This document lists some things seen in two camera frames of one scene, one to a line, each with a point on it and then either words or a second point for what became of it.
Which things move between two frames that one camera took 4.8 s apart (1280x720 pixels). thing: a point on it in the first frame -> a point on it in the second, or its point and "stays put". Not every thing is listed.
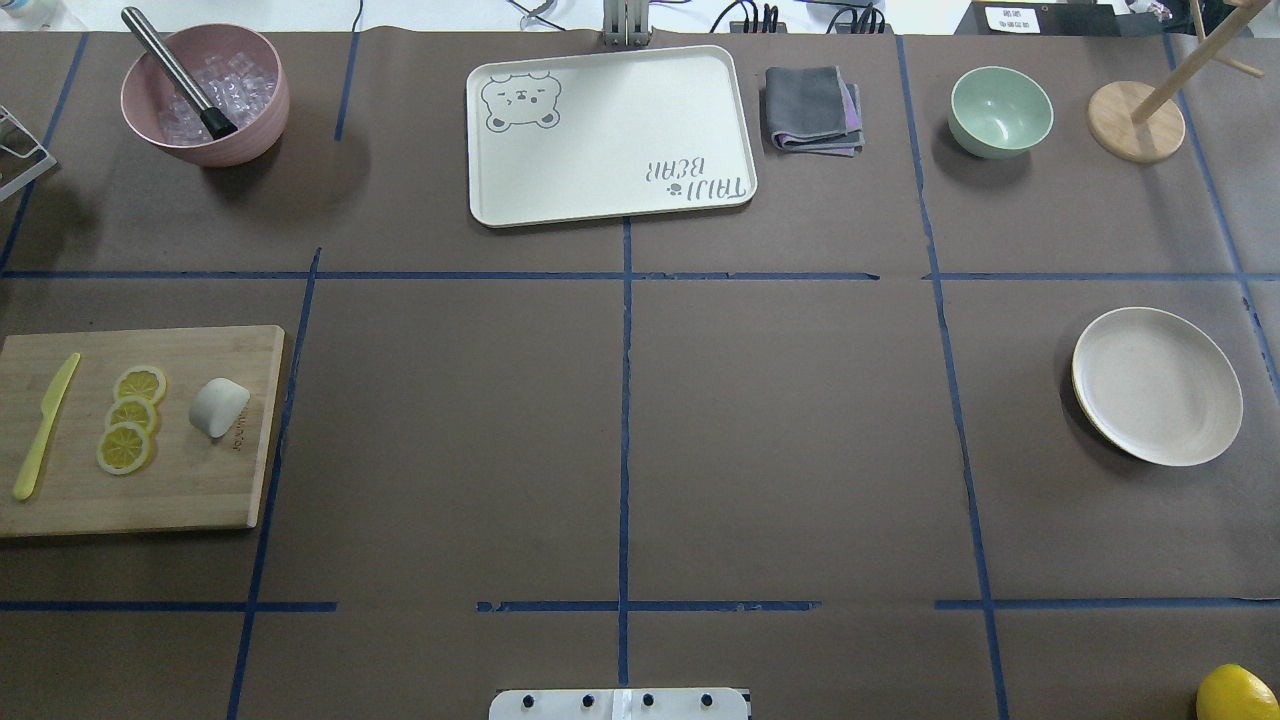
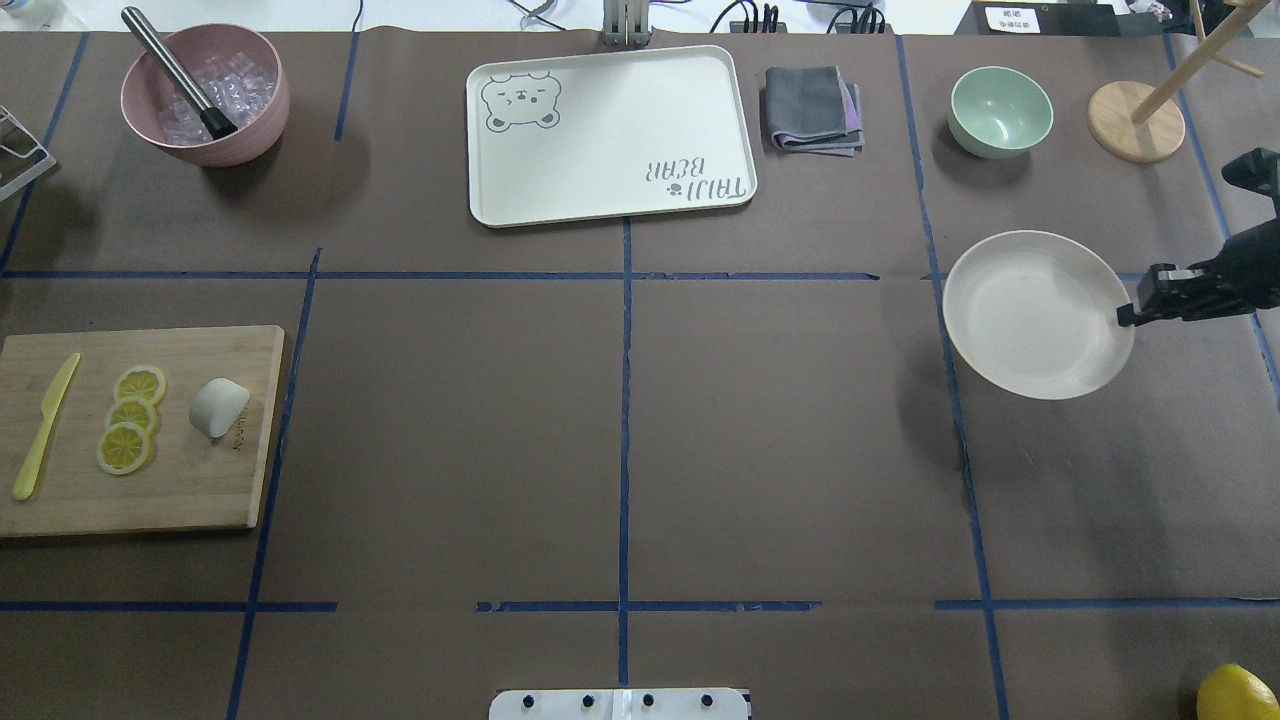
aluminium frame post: [626, 24] stays put
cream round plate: [1158, 385] -> [1035, 314]
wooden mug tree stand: [1139, 122] stays put
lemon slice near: [123, 449] stays put
